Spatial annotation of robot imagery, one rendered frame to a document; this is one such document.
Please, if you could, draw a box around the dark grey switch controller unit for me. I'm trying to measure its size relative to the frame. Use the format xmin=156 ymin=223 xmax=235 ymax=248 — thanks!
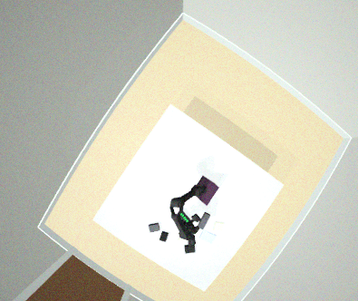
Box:
xmin=180 ymin=211 xmax=191 ymax=223

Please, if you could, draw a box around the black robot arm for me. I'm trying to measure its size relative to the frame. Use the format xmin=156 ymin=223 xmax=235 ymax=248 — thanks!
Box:
xmin=169 ymin=185 xmax=208 ymax=246

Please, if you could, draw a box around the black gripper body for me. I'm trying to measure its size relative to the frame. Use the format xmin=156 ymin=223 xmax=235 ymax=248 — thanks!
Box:
xmin=185 ymin=213 xmax=200 ymax=228

